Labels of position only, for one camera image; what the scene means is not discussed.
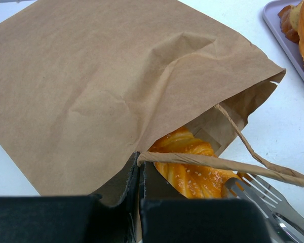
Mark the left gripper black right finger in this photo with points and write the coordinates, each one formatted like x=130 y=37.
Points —
x=167 y=216

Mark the toast slice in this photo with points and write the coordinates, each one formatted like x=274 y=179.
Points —
x=289 y=17

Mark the lilac plastic tray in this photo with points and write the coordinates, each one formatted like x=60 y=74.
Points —
x=271 y=18

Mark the brown paper bag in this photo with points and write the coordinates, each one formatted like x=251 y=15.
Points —
x=83 y=84

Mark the braided glazed bread loaf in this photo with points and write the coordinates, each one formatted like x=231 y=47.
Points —
x=191 y=181

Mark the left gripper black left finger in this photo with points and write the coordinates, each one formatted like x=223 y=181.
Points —
x=106 y=215

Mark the steel kitchen tongs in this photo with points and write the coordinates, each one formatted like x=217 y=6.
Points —
x=283 y=222

